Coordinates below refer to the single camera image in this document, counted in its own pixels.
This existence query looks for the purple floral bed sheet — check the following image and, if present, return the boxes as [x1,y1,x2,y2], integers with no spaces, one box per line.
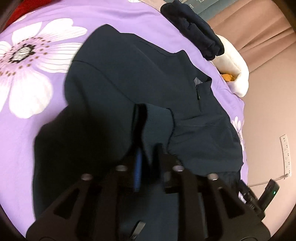
[1,1,244,235]

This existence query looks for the folded dark navy garment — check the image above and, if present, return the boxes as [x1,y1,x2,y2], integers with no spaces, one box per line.
[160,1,225,61]

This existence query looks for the white wall power strip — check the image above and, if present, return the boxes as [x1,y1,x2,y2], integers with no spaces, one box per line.
[280,135,292,178]

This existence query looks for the white plush goose toy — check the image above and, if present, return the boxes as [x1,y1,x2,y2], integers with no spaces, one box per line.
[211,35,249,98]

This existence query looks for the taupe grey blanket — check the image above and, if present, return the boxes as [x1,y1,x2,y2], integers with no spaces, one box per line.
[140,0,166,11]

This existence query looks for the dark navy zip sweater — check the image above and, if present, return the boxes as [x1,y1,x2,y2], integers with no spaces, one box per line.
[33,25,243,240]

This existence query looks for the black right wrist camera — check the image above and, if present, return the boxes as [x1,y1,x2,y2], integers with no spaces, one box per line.
[258,179,280,212]

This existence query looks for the pink pleated curtain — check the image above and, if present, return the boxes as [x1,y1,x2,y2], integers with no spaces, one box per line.
[208,0,295,72]

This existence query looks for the grey lettered curtain band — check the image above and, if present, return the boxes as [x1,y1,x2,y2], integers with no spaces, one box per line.
[179,0,237,21]

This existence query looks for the red puffer jacket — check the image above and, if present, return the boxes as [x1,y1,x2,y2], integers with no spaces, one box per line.
[1,0,51,31]

